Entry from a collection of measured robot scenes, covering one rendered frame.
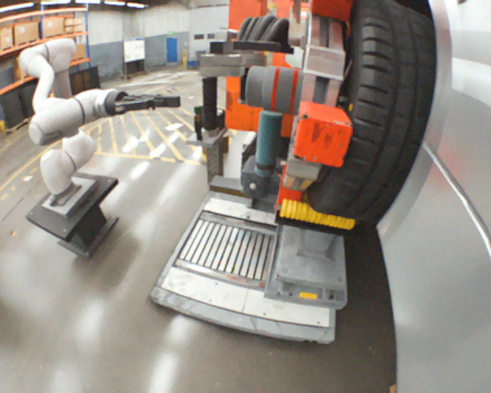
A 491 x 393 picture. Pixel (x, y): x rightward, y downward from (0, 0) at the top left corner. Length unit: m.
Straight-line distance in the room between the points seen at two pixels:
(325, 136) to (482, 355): 0.29
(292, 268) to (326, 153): 0.65
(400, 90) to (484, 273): 0.27
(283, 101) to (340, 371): 1.06
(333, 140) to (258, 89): 0.34
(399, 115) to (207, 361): 0.99
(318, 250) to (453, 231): 0.79
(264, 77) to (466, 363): 0.63
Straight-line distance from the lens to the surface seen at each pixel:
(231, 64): 0.46
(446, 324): 0.21
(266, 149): 0.80
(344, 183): 0.39
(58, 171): 1.27
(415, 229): 0.26
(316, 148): 0.30
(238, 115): 1.15
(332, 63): 0.37
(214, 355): 0.97
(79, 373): 1.19
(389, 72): 0.36
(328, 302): 0.94
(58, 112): 0.67
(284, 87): 0.57
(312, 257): 0.94
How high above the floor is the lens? 0.96
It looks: 40 degrees down
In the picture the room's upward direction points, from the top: 4 degrees clockwise
